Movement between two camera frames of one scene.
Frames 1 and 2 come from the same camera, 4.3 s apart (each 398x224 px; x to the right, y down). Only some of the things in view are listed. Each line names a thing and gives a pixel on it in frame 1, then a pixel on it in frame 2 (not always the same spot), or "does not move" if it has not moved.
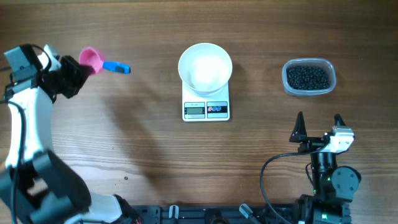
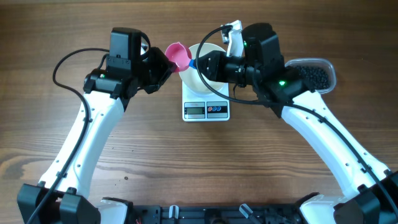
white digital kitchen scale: [198, 109] does not move
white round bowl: [206, 68] does not move
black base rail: [218, 214] does not move
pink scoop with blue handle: [92, 56] -> [181, 55]
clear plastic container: [308, 76] does not move
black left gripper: [80, 71] -> [166, 68]
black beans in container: [307, 78] does not move
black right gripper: [299, 132] -> [216, 71]
